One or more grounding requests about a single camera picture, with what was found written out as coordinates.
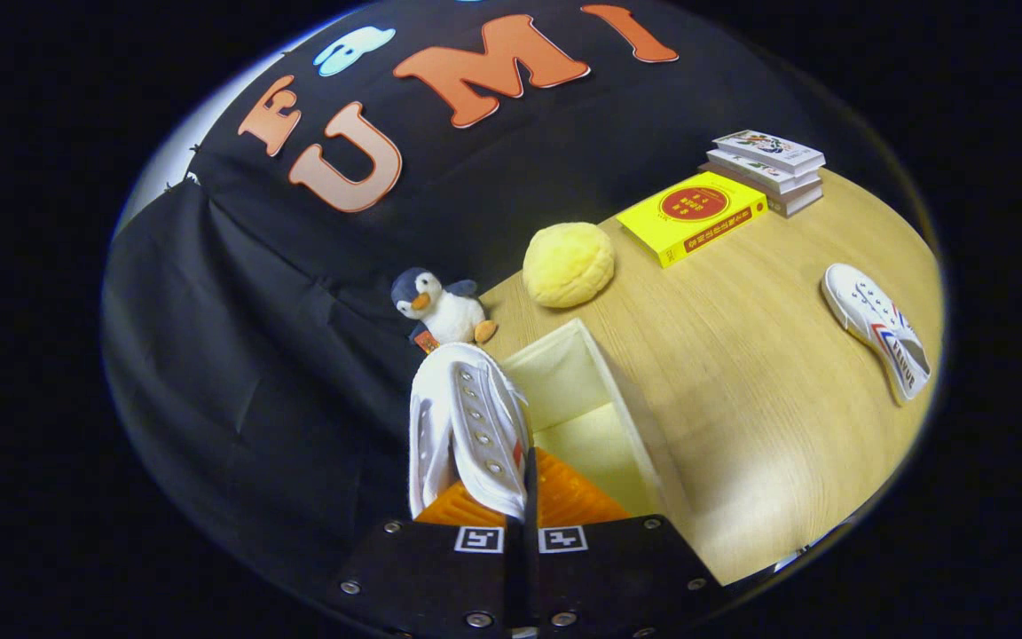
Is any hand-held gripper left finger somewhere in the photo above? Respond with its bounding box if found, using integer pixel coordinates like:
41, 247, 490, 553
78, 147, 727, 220
331, 479, 527, 639

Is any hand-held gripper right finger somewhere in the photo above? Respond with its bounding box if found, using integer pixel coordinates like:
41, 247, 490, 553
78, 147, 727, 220
524, 446, 725, 639

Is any white canvas shoe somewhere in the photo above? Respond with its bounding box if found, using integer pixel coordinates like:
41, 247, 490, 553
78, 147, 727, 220
408, 342, 532, 522
821, 263, 932, 406

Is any beige fabric storage box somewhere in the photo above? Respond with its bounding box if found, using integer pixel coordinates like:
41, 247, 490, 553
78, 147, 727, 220
498, 318, 694, 540

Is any penguin plush toy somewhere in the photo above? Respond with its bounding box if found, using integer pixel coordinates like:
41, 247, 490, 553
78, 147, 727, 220
390, 267, 499, 354

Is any round yellow plush cushion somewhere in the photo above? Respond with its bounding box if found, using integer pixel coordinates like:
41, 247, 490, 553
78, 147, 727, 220
523, 222, 617, 310

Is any yellow book with red circle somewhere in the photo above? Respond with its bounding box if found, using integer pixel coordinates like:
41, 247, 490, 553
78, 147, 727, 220
615, 170, 769, 269

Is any white paperback book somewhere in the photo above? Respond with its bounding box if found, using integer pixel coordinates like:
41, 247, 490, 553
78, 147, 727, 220
704, 148, 823, 196
699, 162, 824, 218

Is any white floral cover book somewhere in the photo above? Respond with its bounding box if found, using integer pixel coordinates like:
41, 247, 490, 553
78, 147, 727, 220
711, 130, 827, 175

